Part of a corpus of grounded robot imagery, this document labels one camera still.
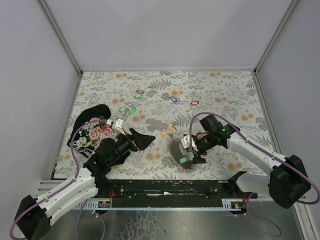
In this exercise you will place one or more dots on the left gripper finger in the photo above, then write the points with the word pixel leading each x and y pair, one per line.
pixel 141 139
pixel 141 146

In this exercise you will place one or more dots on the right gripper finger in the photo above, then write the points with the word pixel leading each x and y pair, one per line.
pixel 199 159
pixel 187 163

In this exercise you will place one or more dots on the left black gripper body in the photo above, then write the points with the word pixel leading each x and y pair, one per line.
pixel 134 141

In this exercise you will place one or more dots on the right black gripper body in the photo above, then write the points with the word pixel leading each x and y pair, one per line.
pixel 195 149

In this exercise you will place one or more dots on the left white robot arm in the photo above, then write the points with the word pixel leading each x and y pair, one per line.
pixel 36 215

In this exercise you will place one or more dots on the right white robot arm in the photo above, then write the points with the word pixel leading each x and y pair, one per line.
pixel 285 179

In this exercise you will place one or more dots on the yellow key tag lower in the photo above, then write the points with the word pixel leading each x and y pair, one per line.
pixel 164 133

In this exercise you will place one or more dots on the yellow key tag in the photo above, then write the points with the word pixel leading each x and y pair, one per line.
pixel 164 133
pixel 170 126

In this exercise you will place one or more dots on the yellow key tag upper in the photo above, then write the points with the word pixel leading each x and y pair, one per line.
pixel 170 126

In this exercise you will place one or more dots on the black floral cloth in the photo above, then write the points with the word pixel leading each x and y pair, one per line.
pixel 88 133

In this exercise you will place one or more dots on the red key tag right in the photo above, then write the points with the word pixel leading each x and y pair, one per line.
pixel 194 103

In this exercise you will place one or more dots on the floral table mat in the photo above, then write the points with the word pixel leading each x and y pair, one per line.
pixel 230 94

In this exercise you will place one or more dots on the blue key tag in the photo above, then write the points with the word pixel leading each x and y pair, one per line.
pixel 174 100

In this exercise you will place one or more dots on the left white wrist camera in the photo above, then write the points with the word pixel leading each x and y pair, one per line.
pixel 117 126

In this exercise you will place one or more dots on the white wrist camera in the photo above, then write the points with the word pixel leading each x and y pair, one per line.
pixel 187 143
pixel 117 126

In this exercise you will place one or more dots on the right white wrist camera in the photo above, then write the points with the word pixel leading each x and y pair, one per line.
pixel 187 143

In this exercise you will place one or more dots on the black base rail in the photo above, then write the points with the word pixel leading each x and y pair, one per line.
pixel 170 193

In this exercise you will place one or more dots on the right white cable duct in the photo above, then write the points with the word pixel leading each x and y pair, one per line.
pixel 234 205

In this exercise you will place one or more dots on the white cable duct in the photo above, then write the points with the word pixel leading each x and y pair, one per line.
pixel 93 205
pixel 234 205

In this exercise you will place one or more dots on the left white cable duct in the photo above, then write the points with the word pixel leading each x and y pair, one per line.
pixel 93 205

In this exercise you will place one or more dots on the left aluminium frame post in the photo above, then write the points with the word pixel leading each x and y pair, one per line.
pixel 60 36

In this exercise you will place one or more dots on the aluminium frame post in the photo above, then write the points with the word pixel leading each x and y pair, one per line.
pixel 280 27
pixel 60 36

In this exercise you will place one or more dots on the right aluminium frame post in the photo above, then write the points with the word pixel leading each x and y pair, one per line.
pixel 280 27

